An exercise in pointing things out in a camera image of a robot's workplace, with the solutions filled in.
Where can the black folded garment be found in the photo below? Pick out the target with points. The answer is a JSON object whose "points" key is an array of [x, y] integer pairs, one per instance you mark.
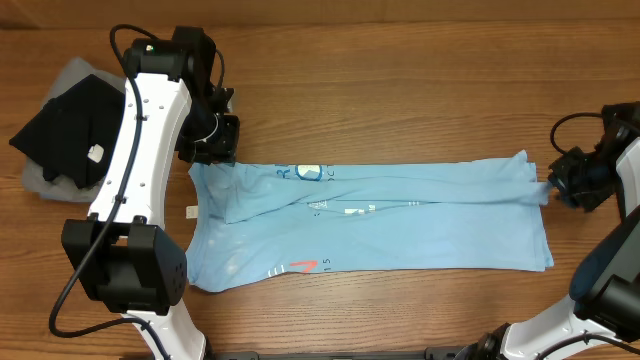
{"points": [[74, 134]]}

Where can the grey folded garment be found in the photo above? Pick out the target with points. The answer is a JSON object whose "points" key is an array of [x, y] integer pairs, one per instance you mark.
{"points": [[62, 188]]}

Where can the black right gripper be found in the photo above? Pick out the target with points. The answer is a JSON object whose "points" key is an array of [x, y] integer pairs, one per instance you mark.
{"points": [[559, 178]]}

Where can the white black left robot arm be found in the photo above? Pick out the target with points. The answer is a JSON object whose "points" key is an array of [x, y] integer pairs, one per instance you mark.
{"points": [[121, 253]]}

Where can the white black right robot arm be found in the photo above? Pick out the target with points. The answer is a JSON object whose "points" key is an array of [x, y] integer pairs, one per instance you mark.
{"points": [[602, 306]]}

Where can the light blue t-shirt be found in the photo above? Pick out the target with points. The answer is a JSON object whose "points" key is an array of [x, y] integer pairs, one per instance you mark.
{"points": [[259, 221]]}

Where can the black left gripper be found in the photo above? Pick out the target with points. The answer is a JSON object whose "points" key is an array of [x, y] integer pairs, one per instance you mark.
{"points": [[224, 150]]}

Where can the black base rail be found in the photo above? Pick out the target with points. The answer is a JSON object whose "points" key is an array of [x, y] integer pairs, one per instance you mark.
{"points": [[430, 353]]}

